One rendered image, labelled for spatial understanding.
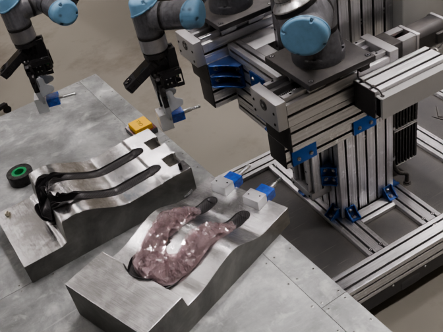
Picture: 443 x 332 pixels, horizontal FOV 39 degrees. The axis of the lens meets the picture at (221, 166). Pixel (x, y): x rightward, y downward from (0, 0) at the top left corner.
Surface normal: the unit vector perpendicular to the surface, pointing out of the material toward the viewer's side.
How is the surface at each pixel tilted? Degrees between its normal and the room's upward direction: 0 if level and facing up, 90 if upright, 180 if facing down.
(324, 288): 0
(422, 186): 0
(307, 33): 97
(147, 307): 0
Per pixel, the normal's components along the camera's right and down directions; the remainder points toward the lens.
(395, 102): 0.48, 0.48
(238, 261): 0.76, 0.30
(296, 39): -0.17, 0.73
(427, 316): -0.17, -0.77
